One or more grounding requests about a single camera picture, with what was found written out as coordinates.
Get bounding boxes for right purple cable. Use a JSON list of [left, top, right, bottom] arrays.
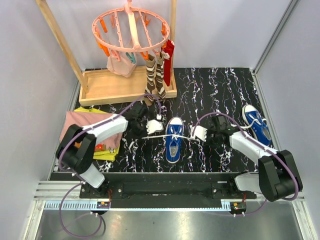
[[190, 112, 301, 217]]

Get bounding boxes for purple cable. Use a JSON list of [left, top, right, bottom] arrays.
[[190, 112, 301, 217], [57, 93, 163, 238]]

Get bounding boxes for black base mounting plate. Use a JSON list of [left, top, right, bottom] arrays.
[[79, 172, 257, 202]]

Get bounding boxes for blue sneaker with white laces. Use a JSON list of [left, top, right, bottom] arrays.
[[128, 116, 201, 164]]

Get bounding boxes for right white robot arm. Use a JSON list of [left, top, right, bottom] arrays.
[[205, 114, 303, 202]]

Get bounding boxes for wooden drying rack stand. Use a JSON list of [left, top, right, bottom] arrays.
[[36, 0, 177, 107]]

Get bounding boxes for brown striped sock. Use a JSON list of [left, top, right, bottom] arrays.
[[144, 54, 156, 106], [154, 52, 166, 102]]

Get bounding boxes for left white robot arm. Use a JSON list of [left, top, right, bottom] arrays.
[[55, 103, 148, 198]]

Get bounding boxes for aluminium slotted rail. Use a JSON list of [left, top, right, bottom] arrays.
[[44, 198, 231, 212]]

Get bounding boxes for pink mesh laundry bag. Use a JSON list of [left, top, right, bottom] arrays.
[[106, 49, 137, 78]]

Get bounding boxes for yellow folded t-shirt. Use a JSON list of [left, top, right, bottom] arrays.
[[74, 107, 122, 162]]

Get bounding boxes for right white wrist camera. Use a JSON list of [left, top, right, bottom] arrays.
[[189, 125, 208, 142]]

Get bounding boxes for pink round clip hanger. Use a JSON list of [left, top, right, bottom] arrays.
[[91, 0, 171, 64]]

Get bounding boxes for left brown striped sock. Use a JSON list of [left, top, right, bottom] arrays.
[[144, 54, 156, 106]]

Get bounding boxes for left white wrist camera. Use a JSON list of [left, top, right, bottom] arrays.
[[146, 119, 164, 135]]

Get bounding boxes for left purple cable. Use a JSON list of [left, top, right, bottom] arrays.
[[57, 93, 163, 238]]

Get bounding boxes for right brown striped sock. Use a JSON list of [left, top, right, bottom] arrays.
[[154, 52, 166, 102]]

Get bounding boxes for pink folded t-shirt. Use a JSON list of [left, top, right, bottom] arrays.
[[59, 111, 122, 150]]

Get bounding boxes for red hanging sock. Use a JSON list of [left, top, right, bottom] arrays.
[[162, 39, 175, 87]]

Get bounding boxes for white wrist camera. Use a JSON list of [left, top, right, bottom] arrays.
[[189, 125, 208, 142], [146, 119, 164, 135]]

